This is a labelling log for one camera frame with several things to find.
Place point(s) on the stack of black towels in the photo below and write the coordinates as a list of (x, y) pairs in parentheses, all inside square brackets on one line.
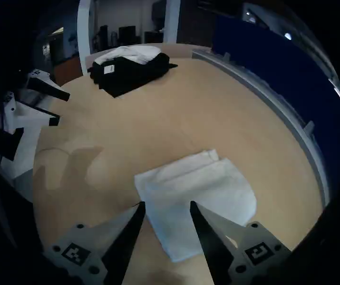
[(128, 74)]

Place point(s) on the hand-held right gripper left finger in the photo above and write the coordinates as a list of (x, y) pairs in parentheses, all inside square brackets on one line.
[(89, 240)]

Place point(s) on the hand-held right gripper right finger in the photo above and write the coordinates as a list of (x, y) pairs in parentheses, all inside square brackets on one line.
[(247, 240)]

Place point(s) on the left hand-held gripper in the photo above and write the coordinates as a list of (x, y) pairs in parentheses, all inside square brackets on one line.
[(7, 145)]

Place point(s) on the white towel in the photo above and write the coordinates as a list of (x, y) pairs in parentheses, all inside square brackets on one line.
[(199, 190)]

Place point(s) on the heap of white towels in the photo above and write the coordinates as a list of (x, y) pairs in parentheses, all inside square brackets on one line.
[(128, 53)]

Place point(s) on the blue desk screen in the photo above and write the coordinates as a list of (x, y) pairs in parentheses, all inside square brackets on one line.
[(291, 77)]

